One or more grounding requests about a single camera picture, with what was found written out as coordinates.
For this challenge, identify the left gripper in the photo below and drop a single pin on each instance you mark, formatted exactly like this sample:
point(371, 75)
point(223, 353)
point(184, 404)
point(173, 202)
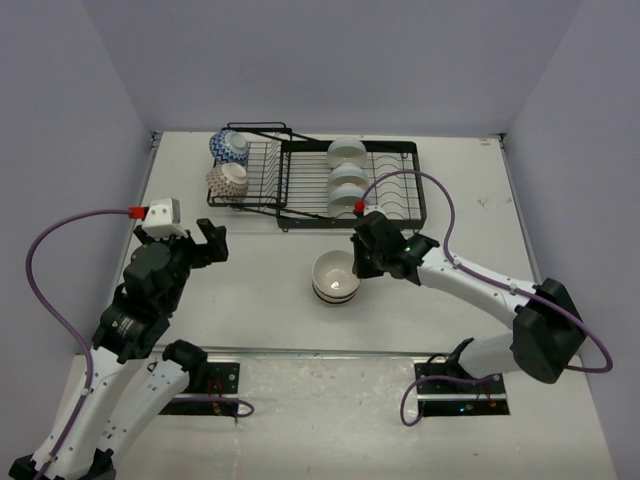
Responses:
point(216, 249)

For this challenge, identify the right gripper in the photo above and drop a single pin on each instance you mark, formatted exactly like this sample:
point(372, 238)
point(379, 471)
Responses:
point(360, 268)

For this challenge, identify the beige bowl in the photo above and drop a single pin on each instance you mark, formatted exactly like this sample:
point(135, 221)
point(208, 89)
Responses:
point(332, 272)
point(321, 294)

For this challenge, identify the beige bowl front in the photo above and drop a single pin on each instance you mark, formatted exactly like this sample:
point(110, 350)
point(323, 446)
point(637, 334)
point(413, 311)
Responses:
point(321, 294)

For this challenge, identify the light blue bowl front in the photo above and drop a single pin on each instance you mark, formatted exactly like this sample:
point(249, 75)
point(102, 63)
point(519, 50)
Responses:
point(342, 200)

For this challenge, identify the light blue bowl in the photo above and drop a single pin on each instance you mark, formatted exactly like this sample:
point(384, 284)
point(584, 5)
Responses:
point(342, 200)
point(346, 150)
point(347, 173)

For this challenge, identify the black bowl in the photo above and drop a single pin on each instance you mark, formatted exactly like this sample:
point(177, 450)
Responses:
point(335, 302)

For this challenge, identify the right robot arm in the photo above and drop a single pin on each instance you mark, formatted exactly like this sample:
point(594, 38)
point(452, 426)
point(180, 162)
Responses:
point(540, 340)

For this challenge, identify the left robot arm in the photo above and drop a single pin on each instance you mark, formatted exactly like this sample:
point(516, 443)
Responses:
point(97, 425)

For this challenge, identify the brown floral patterned bowl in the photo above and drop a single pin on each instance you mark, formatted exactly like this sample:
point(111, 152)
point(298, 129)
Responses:
point(228, 182)

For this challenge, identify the blue zigzag patterned bowl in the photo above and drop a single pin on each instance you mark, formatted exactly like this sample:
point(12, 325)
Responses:
point(229, 146)

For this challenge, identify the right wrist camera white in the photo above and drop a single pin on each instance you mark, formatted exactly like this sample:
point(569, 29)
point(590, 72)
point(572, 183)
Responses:
point(362, 209)

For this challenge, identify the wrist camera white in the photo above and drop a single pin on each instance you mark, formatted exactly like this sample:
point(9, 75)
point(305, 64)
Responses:
point(163, 219)
point(362, 209)

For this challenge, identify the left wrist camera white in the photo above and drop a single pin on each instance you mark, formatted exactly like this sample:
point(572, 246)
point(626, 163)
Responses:
point(163, 219)

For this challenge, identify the black wire dish rack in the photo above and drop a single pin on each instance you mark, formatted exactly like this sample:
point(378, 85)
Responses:
point(288, 172)

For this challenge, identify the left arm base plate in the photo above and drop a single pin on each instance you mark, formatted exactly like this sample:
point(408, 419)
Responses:
point(221, 379)

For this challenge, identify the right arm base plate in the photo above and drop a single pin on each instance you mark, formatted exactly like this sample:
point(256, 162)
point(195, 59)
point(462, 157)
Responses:
point(447, 399)

